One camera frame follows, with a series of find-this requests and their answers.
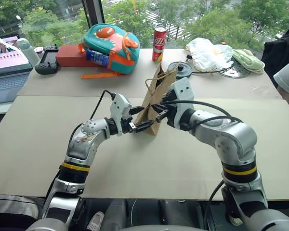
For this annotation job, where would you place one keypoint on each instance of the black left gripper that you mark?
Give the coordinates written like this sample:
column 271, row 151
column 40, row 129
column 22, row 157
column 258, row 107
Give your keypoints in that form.
column 127, row 120

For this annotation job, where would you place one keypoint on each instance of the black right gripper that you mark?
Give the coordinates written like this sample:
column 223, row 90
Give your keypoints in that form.
column 171, row 99

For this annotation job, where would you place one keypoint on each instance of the brown paper bag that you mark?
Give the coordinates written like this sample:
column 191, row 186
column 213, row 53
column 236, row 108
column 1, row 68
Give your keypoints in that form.
column 156, row 93

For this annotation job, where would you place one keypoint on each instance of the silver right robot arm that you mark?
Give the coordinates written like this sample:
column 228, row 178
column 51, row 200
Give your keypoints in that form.
column 231, row 137

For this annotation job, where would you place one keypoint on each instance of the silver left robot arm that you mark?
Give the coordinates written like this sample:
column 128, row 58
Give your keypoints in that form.
column 82, row 144

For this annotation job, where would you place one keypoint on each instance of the white plastic bag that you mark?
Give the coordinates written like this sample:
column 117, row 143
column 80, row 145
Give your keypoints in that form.
column 207, row 54

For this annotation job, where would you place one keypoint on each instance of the green cloth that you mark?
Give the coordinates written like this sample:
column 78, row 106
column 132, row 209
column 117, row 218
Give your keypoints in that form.
column 248, row 60

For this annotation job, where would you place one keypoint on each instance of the black round kettle base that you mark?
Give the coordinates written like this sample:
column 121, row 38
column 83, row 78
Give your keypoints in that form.
column 184, row 71

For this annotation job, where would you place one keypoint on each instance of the red cola can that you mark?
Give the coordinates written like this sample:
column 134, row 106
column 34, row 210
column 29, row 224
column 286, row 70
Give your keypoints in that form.
column 159, row 44

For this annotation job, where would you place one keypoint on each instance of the teal dinosaur backpack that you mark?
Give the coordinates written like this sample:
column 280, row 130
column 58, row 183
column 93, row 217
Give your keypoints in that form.
column 113, row 45

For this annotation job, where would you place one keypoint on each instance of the round metal tray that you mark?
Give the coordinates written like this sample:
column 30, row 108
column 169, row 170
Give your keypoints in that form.
column 236, row 71

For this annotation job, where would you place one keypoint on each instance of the red rectangular box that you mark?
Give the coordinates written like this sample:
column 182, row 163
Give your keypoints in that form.
column 69, row 55

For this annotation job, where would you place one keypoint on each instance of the black handheld controller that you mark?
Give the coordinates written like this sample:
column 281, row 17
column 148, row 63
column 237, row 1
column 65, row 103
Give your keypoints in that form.
column 48, row 61

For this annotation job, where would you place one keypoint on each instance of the small purple object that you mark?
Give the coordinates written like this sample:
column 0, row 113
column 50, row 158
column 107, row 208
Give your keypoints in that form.
column 38, row 49

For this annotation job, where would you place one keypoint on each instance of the black jacket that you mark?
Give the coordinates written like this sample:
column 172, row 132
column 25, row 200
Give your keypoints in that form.
column 277, row 53

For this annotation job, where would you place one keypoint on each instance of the pale green water bottle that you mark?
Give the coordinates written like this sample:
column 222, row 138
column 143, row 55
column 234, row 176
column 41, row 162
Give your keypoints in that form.
column 27, row 50

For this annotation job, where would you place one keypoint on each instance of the white and green sneaker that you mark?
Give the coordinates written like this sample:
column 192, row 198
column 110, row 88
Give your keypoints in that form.
column 236, row 220

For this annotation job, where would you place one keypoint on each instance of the grey laptop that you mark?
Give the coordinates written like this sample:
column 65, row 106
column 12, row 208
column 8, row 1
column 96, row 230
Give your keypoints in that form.
column 4, row 72

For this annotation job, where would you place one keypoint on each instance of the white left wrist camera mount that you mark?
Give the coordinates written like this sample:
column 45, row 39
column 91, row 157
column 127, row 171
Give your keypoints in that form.
column 119, row 108

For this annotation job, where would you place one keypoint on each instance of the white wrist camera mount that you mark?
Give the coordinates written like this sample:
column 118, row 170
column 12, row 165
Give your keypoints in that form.
column 183, row 90
column 119, row 108

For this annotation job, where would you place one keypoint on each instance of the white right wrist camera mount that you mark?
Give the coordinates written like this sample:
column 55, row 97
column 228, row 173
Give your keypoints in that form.
column 183, row 90

